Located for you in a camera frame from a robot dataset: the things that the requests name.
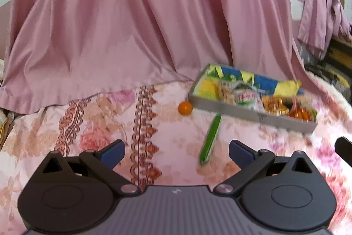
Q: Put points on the pink curtain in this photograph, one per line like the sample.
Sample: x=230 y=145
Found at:
x=63 y=50

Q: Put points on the rice cracker pack red text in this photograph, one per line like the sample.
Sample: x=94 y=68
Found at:
x=248 y=99

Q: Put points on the orange snack packet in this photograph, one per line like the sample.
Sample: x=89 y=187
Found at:
x=302 y=109

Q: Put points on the small orange mandarin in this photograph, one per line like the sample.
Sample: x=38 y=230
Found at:
x=185 y=108

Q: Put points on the pink floral bedspread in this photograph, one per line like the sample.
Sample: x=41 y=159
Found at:
x=162 y=146

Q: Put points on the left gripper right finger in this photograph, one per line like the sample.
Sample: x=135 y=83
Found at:
x=253 y=165

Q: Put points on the nut bar clear wrapper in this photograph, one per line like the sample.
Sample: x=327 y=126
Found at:
x=225 y=92

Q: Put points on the yellow green candy bar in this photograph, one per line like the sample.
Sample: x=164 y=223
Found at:
x=207 y=88

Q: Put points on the purple window curtain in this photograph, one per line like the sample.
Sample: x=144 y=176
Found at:
x=320 y=21

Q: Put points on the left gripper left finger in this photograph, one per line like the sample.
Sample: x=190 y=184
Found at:
x=101 y=164

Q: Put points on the grey tray with cartoon towel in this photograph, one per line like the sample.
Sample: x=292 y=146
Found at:
x=276 y=97

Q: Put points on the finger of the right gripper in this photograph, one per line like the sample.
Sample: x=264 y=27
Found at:
x=343 y=148

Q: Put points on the green sausage stick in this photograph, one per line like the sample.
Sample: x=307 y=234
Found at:
x=210 y=138

